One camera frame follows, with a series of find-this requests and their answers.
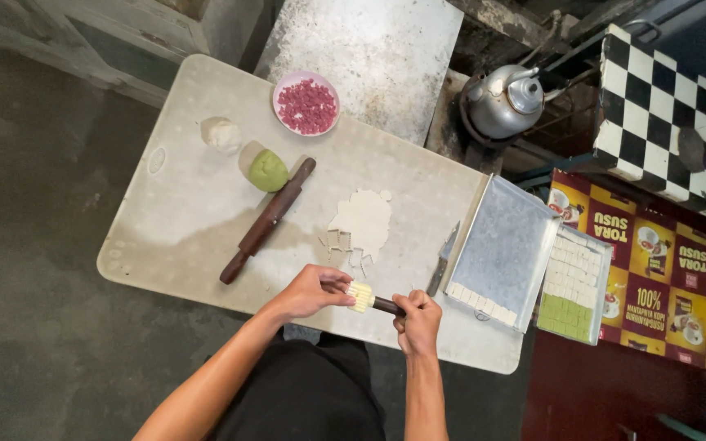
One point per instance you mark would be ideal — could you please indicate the batch of green dough pieces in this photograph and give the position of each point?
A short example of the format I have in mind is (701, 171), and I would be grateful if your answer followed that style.
(564, 318)

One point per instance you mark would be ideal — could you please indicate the black and white checkered cloth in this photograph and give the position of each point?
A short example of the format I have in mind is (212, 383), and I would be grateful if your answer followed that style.
(665, 122)

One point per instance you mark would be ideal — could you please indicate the white dough ball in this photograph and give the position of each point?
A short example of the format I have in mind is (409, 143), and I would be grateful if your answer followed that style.
(223, 135)

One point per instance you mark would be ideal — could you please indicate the person's black clothing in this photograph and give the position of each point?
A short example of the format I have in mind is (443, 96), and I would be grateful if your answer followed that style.
(304, 392)

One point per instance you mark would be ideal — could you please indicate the worn wooden cabinet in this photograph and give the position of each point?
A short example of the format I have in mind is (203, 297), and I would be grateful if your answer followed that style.
(114, 43)

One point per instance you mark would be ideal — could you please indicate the rolled white dough sheet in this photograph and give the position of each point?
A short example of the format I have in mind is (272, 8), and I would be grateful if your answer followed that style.
(364, 220)

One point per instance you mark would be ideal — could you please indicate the pink bowl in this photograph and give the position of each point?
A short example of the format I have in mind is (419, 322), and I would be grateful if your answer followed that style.
(282, 86)

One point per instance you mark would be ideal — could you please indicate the red and yellow printed banner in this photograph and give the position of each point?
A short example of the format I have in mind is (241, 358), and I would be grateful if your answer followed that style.
(665, 288)

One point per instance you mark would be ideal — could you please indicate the person's right hand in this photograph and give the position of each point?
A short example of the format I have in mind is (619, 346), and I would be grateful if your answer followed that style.
(421, 324)

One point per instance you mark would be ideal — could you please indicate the batch of white dough pieces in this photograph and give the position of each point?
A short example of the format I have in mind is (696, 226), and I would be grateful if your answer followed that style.
(573, 269)

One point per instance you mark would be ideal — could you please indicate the dark stove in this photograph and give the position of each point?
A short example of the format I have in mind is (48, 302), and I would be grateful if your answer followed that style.
(481, 150)

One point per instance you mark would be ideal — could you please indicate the heap of pink dough bits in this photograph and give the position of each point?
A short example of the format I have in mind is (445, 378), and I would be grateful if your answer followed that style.
(307, 107)

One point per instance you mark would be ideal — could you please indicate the grey metal sheet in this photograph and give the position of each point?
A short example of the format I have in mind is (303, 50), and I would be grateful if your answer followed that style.
(365, 61)

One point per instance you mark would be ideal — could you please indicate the person's left hand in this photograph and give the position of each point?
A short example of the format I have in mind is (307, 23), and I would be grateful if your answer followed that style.
(307, 293)

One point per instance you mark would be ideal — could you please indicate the row of white dough squares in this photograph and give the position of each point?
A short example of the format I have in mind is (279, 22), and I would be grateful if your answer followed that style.
(481, 303)

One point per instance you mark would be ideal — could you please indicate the wooden rolling pin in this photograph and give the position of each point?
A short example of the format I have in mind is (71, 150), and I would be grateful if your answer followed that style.
(267, 220)

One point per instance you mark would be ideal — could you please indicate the large metal baking tray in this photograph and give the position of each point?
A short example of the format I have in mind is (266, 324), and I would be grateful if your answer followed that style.
(503, 245)

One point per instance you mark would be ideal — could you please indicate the green dough ball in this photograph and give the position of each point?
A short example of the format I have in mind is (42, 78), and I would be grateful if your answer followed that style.
(269, 171)

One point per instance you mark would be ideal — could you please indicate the metal kettle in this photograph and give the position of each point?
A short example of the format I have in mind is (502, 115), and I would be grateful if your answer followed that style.
(500, 101)

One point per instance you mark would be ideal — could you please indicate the small metal baking tray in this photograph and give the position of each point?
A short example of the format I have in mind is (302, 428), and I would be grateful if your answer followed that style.
(603, 288)

